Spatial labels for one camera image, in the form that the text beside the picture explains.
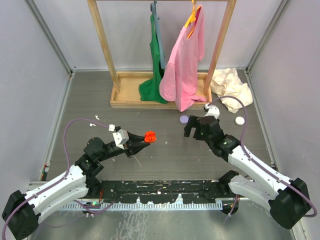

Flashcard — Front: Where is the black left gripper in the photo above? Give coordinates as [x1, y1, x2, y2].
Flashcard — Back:
[97, 131, 149, 162]

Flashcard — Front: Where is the slotted cable duct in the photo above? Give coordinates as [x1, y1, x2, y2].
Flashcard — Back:
[59, 199, 223, 211]

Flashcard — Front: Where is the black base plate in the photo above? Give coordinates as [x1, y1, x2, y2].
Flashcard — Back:
[84, 180, 235, 204]

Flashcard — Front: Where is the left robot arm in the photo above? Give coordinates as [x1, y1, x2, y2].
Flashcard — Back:
[1, 128, 151, 240]

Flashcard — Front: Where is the cream crumpled cloth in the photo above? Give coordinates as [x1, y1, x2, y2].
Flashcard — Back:
[210, 68, 253, 107]

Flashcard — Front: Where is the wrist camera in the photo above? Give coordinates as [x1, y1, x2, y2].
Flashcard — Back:
[203, 103, 220, 120]
[108, 124, 129, 150]

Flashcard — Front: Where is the pink t-shirt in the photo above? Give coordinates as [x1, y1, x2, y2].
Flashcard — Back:
[159, 5, 206, 112]

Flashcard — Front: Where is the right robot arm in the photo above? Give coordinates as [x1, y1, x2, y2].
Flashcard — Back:
[184, 115, 311, 230]

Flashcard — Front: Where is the grey clothes hanger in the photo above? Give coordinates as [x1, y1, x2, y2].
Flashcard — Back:
[150, 0, 166, 70]

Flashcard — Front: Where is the wooden clothes rack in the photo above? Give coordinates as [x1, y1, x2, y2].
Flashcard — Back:
[87, 0, 236, 112]

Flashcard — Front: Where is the green shirt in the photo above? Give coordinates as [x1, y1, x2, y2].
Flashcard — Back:
[138, 14, 167, 104]

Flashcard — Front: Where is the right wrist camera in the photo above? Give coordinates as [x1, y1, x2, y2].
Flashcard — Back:
[203, 103, 220, 120]

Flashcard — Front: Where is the yellow clothes hanger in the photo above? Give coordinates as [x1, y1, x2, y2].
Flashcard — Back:
[184, 0, 201, 39]

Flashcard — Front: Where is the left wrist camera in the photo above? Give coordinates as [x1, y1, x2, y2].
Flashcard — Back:
[108, 124, 129, 150]

